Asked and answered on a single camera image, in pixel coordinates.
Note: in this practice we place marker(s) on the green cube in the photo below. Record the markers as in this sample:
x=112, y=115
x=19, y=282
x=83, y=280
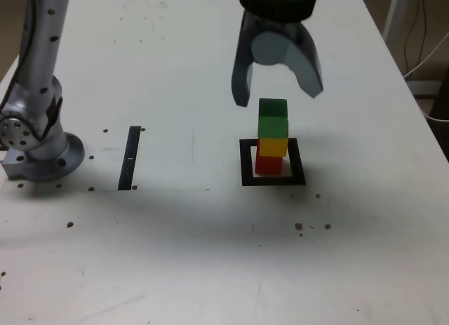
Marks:
x=273, y=126

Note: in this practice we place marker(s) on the black tape strip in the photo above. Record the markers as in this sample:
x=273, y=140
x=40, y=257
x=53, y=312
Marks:
x=129, y=156

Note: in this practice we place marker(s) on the yellow cube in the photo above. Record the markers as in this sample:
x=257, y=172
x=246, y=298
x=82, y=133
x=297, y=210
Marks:
x=273, y=146

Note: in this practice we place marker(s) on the red cube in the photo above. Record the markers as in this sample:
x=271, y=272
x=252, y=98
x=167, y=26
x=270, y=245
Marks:
x=268, y=165

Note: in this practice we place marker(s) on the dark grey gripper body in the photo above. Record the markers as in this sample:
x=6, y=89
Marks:
x=252, y=26

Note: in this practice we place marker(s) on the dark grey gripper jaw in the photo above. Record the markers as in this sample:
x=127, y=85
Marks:
x=241, y=79

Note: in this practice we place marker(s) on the black tape square outline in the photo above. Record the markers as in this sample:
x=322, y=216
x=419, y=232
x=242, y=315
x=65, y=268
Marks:
x=270, y=181

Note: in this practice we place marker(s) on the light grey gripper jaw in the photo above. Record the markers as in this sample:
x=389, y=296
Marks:
x=305, y=69

